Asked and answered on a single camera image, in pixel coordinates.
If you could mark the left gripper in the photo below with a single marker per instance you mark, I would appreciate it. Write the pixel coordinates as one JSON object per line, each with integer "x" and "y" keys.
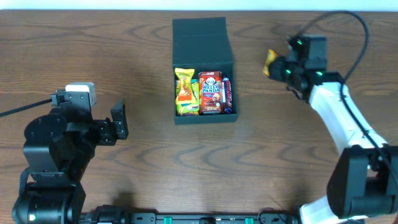
{"x": 104, "y": 131}

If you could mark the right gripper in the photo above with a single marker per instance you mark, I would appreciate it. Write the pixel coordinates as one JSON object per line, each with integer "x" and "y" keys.
{"x": 278, "y": 69}

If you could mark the small yellow snack packet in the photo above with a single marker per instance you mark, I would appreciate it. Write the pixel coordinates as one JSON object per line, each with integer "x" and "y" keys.
{"x": 271, "y": 57}

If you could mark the blue Dairy Milk bar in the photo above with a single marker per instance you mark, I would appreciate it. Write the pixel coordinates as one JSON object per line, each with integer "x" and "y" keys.
{"x": 227, "y": 95}

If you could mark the yellow orange candy packet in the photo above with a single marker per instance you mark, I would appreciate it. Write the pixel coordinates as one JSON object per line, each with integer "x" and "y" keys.
{"x": 185, "y": 94}

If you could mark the green Pretz snack box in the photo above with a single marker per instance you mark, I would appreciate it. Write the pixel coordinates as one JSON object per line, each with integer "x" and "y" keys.
{"x": 190, "y": 109}

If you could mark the red Hello Panda box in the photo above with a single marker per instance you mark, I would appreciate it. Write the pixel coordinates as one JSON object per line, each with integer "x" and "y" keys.
{"x": 210, "y": 92}

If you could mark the black container box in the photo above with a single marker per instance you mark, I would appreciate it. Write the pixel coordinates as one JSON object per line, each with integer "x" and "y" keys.
{"x": 203, "y": 44}

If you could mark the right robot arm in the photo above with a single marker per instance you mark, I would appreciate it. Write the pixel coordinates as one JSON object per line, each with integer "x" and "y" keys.
{"x": 364, "y": 181}

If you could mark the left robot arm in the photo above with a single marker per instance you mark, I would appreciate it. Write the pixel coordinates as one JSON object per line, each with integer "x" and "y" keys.
{"x": 58, "y": 148}

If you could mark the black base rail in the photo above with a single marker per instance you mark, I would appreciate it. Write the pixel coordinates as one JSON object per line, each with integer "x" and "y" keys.
{"x": 116, "y": 215}

